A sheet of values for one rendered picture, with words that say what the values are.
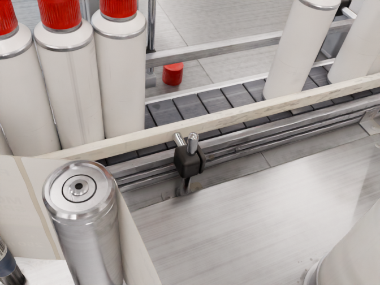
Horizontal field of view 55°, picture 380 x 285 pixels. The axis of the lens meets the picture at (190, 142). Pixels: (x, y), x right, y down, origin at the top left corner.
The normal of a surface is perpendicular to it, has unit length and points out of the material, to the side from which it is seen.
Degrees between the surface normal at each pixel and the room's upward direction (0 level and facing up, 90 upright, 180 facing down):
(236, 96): 0
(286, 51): 90
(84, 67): 90
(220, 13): 0
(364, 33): 90
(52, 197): 0
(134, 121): 90
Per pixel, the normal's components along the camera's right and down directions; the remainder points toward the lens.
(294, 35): -0.64, 0.54
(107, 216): 0.84, 0.47
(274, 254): 0.11, -0.65
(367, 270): -0.94, 0.14
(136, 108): 0.67, 0.61
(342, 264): -1.00, -0.08
